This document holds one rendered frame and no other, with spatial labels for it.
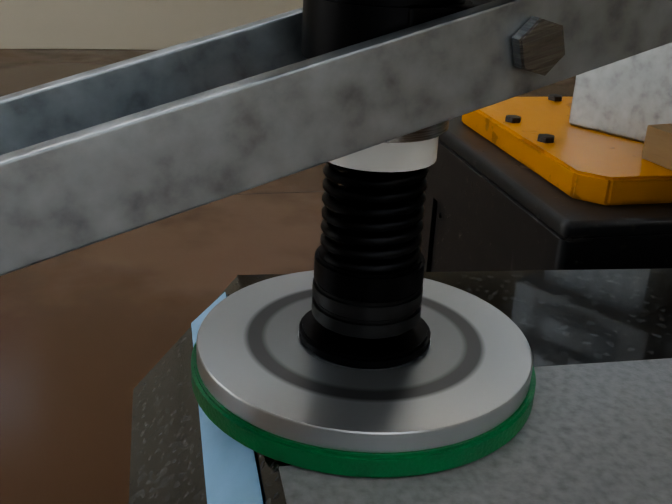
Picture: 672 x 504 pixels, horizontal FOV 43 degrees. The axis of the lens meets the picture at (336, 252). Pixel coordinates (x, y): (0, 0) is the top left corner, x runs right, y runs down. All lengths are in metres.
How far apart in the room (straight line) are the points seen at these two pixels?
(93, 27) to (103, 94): 6.05
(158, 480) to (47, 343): 1.78
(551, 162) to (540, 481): 0.82
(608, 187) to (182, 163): 0.87
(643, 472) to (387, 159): 0.22
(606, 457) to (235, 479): 0.21
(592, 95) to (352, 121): 1.04
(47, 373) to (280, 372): 1.73
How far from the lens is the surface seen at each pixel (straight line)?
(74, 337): 2.35
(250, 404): 0.47
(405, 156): 0.47
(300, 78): 0.40
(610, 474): 0.50
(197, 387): 0.52
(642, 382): 0.60
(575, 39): 0.47
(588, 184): 1.20
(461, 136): 1.48
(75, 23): 6.54
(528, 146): 1.33
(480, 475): 0.48
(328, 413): 0.47
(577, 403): 0.56
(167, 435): 0.60
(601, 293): 0.72
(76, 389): 2.13
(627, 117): 1.41
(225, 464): 0.51
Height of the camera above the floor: 1.11
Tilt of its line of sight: 23 degrees down
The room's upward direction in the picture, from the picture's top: 3 degrees clockwise
